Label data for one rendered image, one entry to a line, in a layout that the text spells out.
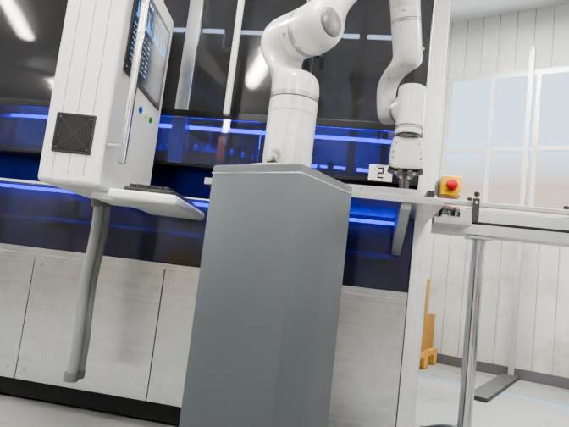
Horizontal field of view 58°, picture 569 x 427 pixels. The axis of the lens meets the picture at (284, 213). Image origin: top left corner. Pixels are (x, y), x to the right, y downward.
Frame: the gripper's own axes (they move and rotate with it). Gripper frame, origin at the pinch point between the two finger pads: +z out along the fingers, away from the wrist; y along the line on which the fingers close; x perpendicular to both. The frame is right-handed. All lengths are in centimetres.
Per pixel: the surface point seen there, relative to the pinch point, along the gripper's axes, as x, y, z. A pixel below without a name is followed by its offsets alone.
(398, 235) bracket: -11.4, -0.2, 13.9
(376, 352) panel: -28, 3, 54
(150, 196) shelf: 23, 70, 13
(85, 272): -4, 102, 37
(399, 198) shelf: 11.3, 1.5, 5.5
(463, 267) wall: -296, -70, 12
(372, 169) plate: -28.6, 10.1, -10.7
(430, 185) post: -28.8, -10.7, -6.5
